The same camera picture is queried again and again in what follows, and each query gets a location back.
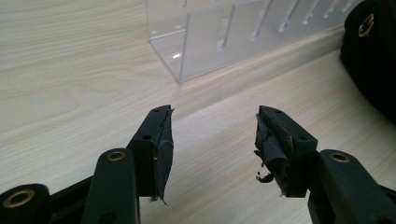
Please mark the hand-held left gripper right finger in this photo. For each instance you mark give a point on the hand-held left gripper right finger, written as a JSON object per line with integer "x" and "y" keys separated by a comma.
{"x": 292, "y": 149}

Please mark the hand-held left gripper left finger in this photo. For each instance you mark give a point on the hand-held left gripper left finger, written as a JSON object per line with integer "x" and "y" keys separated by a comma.
{"x": 148, "y": 155}

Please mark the black round object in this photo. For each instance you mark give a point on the black round object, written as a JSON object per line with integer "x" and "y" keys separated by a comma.
{"x": 373, "y": 59}

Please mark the clear acrylic slotted rack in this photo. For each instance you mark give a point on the clear acrylic slotted rack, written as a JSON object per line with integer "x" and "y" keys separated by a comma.
{"x": 218, "y": 34}

